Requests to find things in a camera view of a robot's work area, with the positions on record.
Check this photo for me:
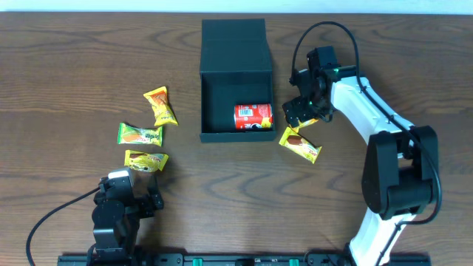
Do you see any yellow cracker snack packet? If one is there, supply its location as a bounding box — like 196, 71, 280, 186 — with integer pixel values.
289, 118, 319, 133

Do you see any yellow chocolate cake packet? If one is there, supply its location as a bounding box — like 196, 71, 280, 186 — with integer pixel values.
124, 150, 169, 172
279, 127, 322, 164

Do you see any red soda can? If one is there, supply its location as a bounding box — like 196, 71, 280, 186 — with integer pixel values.
234, 103, 273, 131

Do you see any yellow peanut butter snack packet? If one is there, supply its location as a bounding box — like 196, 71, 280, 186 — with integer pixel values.
143, 86, 178, 126

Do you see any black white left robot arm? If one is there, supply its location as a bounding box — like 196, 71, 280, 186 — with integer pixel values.
86, 167, 164, 265

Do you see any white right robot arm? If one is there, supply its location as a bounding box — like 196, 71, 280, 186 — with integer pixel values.
281, 63, 442, 265

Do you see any green pandan cake packet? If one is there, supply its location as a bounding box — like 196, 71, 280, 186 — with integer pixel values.
117, 123, 163, 146

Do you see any black open gift box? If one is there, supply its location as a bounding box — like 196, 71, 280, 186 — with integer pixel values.
200, 18, 276, 143

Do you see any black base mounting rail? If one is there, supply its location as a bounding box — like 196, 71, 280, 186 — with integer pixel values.
57, 252, 432, 266

